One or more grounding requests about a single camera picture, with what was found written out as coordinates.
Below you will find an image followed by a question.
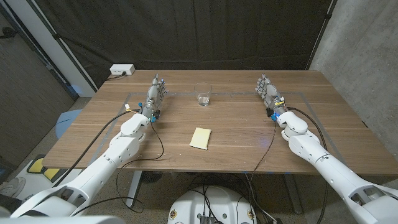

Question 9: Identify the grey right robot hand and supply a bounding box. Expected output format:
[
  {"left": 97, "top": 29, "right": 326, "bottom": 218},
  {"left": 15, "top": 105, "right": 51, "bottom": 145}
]
[{"left": 254, "top": 73, "right": 289, "bottom": 116}]

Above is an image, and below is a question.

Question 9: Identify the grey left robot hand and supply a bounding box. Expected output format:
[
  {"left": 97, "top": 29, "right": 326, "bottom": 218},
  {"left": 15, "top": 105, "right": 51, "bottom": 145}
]
[{"left": 141, "top": 73, "right": 170, "bottom": 118}]

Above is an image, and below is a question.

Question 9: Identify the clear glass cup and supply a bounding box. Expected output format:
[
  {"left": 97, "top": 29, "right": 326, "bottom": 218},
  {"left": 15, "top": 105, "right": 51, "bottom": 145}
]
[{"left": 194, "top": 82, "right": 213, "bottom": 107}]

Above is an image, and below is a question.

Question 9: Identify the yellow sponge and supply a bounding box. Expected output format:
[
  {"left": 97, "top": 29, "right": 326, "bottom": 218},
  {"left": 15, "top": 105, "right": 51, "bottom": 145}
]
[{"left": 189, "top": 127, "right": 212, "bottom": 151}]

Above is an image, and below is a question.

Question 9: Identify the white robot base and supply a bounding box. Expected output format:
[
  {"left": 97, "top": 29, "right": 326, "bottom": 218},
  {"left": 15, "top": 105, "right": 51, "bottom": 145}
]
[{"left": 167, "top": 185, "right": 257, "bottom": 224}]

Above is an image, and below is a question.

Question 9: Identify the white power strip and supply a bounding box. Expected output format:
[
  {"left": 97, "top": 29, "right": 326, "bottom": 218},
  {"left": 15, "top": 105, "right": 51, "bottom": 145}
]
[{"left": 109, "top": 63, "right": 136, "bottom": 76}]

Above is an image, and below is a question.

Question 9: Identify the black backdrop stand pole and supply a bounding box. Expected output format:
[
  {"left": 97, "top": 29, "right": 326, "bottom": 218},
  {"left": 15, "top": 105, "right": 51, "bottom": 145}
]
[
  {"left": 32, "top": 0, "right": 99, "bottom": 91},
  {"left": 305, "top": 0, "right": 338, "bottom": 71}
]

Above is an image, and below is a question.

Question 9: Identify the black round ribbed object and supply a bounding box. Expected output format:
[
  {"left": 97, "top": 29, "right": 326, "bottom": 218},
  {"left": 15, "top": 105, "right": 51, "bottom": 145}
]
[{"left": 141, "top": 170, "right": 163, "bottom": 184}]

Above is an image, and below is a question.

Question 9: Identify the black backdrop cloth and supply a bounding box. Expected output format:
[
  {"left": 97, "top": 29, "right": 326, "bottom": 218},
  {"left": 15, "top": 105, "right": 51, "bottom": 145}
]
[{"left": 33, "top": 0, "right": 338, "bottom": 90}]

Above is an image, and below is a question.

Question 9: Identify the white table leg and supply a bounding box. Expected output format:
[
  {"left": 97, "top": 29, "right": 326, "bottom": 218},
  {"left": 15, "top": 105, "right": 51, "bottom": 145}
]
[{"left": 126, "top": 170, "right": 144, "bottom": 208}]

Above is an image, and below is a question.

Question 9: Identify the grey table leg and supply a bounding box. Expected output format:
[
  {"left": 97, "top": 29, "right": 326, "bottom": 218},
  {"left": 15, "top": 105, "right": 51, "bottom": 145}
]
[{"left": 281, "top": 174, "right": 303, "bottom": 215}]

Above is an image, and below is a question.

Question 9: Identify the yellow black floor pad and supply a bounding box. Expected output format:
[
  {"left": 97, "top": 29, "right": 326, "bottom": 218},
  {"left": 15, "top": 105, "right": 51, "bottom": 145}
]
[
  {"left": 43, "top": 167, "right": 62, "bottom": 182},
  {"left": 26, "top": 156, "right": 45, "bottom": 174}
]

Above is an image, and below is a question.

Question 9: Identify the grey finned module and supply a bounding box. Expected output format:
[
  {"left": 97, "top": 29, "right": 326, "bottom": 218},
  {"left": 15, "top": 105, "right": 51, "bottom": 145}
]
[{"left": 198, "top": 214, "right": 216, "bottom": 224}]

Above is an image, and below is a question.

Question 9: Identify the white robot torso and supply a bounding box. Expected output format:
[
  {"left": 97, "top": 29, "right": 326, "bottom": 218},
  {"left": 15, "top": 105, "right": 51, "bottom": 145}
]
[{"left": 0, "top": 205, "right": 125, "bottom": 224}]

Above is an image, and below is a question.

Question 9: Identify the grey sneaker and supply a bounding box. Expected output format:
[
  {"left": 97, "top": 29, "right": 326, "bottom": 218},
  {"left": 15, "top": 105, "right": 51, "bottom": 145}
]
[{"left": 0, "top": 176, "right": 26, "bottom": 198}]

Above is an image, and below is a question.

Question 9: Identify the black power plug cable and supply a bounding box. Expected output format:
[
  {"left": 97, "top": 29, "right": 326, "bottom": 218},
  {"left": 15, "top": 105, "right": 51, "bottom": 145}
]
[{"left": 105, "top": 71, "right": 127, "bottom": 82}]

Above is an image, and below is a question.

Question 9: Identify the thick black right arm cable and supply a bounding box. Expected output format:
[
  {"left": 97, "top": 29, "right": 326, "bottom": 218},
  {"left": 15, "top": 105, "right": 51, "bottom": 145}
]
[{"left": 286, "top": 106, "right": 329, "bottom": 224}]

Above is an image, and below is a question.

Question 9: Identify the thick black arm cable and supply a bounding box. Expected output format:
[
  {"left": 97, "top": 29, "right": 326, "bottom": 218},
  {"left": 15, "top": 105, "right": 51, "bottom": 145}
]
[
  {"left": 52, "top": 109, "right": 139, "bottom": 189},
  {"left": 286, "top": 106, "right": 329, "bottom": 224}
]

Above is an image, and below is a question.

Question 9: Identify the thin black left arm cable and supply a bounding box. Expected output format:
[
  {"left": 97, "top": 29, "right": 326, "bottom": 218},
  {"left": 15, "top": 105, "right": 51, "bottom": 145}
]
[{"left": 71, "top": 123, "right": 165, "bottom": 217}]

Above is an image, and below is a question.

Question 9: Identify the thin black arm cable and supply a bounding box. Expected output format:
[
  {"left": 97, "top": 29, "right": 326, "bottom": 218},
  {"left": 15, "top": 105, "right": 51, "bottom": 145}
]
[
  {"left": 71, "top": 123, "right": 165, "bottom": 217},
  {"left": 248, "top": 120, "right": 277, "bottom": 224}
]

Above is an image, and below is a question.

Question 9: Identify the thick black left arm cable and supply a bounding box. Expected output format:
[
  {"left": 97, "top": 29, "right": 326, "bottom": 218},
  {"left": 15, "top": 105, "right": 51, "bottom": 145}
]
[{"left": 52, "top": 109, "right": 139, "bottom": 189}]

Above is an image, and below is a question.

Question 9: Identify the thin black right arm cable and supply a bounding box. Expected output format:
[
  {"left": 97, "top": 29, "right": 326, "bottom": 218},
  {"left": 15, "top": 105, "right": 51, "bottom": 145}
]
[{"left": 248, "top": 120, "right": 277, "bottom": 224}]

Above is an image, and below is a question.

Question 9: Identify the black cable over robot base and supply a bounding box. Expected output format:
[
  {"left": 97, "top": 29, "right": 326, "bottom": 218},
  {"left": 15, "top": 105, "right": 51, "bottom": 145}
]
[{"left": 201, "top": 183, "right": 222, "bottom": 224}]

